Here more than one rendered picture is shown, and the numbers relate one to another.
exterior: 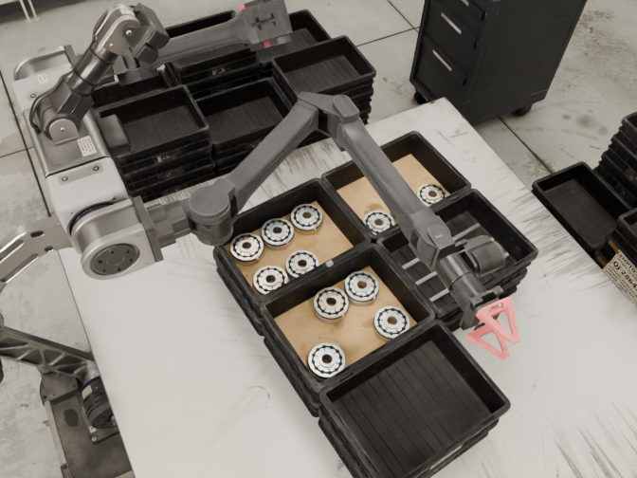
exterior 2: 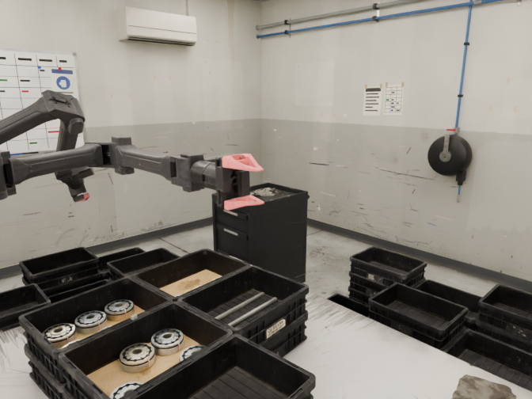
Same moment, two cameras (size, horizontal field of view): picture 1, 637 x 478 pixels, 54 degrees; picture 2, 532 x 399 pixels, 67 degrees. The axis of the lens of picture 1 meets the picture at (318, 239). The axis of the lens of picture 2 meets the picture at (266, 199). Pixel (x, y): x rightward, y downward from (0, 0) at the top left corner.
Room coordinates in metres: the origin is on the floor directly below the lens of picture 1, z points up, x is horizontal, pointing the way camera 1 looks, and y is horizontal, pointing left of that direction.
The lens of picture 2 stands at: (-0.22, -0.19, 1.62)
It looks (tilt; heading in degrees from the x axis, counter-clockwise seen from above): 15 degrees down; 347
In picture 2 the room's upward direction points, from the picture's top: straight up
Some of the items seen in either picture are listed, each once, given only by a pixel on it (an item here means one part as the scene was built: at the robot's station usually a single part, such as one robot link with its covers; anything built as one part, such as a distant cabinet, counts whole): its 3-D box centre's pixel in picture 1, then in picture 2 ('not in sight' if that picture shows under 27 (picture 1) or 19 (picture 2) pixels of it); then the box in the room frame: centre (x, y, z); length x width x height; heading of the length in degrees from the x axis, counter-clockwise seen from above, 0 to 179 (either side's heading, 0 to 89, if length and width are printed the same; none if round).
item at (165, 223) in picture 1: (164, 224); not in sight; (0.72, 0.30, 1.45); 0.09 x 0.08 x 0.12; 30
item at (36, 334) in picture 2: (289, 237); (99, 310); (1.08, 0.09, 0.92); 0.40 x 0.30 x 0.02; 126
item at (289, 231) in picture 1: (277, 231); (90, 318); (1.14, 0.13, 0.86); 0.10 x 0.10 x 0.01
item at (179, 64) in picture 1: (211, 76); (63, 291); (2.42, 0.57, 0.37); 0.40 x 0.30 x 0.45; 120
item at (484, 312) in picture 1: (498, 324); (245, 174); (0.53, -0.32, 1.47); 0.09 x 0.07 x 0.07; 29
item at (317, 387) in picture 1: (347, 312); (150, 346); (0.84, -0.09, 0.92); 0.40 x 0.30 x 0.02; 126
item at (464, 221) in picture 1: (453, 258); (245, 308); (1.08, -0.41, 0.87); 0.40 x 0.30 x 0.11; 126
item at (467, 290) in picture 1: (472, 298); (223, 178); (0.59, -0.29, 1.45); 0.07 x 0.07 x 0.10; 29
